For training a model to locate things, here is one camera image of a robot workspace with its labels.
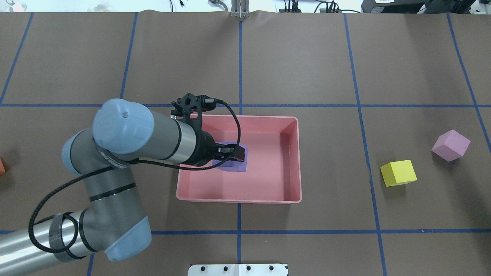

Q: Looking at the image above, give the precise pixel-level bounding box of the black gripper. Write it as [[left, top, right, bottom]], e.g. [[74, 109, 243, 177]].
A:
[[194, 131, 246, 167]]

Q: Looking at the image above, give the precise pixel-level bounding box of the purple foam block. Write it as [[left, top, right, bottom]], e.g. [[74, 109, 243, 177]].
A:
[[212, 142, 248, 172]]

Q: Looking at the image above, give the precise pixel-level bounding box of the pink foam block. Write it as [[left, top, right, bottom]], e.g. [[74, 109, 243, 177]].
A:
[[431, 130, 471, 161]]

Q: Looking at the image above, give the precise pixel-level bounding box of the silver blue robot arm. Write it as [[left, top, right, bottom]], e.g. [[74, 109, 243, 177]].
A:
[[1, 94, 244, 276]]

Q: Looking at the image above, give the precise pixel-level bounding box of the pink plastic bin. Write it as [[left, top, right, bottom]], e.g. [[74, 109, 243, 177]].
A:
[[176, 115, 302, 204]]

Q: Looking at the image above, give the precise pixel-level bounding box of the yellow foam block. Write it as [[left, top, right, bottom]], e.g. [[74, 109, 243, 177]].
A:
[[380, 159, 417, 187]]

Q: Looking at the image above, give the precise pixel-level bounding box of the orange foam block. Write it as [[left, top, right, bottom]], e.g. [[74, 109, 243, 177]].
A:
[[0, 159, 6, 175]]

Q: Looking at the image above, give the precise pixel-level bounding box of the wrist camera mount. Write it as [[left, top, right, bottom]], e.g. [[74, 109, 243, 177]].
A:
[[171, 93, 223, 133]]

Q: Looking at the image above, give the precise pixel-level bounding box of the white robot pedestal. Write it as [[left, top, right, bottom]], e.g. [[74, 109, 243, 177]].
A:
[[187, 263, 289, 276]]

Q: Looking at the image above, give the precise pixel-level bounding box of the aluminium frame post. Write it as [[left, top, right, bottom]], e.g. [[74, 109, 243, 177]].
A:
[[230, 0, 250, 20]]

